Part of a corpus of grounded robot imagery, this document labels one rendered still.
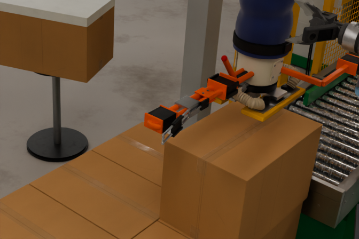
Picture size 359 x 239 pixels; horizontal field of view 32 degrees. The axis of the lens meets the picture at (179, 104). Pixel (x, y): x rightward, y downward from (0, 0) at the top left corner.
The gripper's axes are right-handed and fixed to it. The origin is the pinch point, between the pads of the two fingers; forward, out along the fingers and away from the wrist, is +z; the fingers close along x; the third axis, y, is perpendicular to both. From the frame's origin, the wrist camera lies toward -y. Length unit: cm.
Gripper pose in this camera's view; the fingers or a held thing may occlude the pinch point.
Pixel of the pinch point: (287, 18)
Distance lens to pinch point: 207.8
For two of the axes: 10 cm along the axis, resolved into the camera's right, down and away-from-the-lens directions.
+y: 6.1, -3.3, 7.1
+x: 0.7, -8.8, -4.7
